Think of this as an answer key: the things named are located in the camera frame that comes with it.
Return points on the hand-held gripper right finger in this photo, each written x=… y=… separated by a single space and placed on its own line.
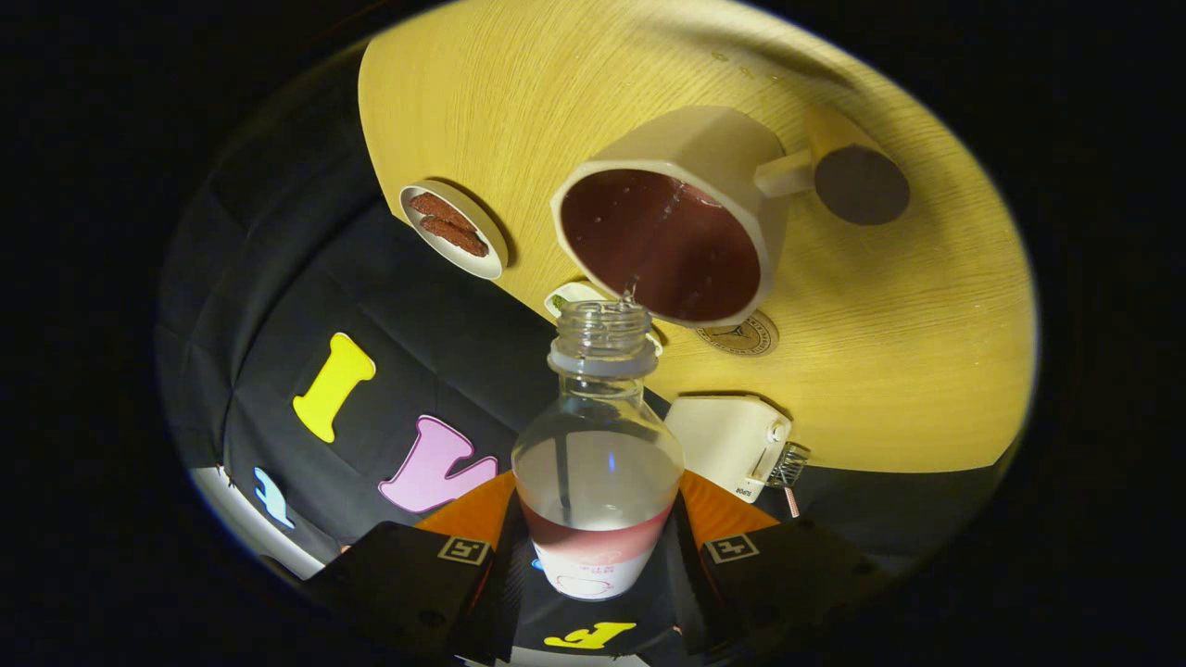
x=690 y=593

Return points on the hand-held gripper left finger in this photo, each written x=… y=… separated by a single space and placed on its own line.
x=500 y=593

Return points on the clear plastic juice bottle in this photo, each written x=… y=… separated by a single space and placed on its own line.
x=598 y=482

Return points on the round wooden coaster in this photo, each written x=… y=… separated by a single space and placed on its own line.
x=746 y=339

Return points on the pink straw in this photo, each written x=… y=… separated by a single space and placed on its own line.
x=793 y=502

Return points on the cream toaster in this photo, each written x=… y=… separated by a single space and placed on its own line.
x=718 y=440

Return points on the small ribbed glass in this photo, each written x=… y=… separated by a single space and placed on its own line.
x=789 y=465

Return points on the white oval plate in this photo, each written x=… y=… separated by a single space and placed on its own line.
x=482 y=264

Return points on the wooden table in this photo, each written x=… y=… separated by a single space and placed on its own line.
x=927 y=352

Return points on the red-brown food piece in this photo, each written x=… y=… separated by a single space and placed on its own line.
x=456 y=237
x=440 y=210

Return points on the black backdrop cloth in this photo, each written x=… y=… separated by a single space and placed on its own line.
x=278 y=306

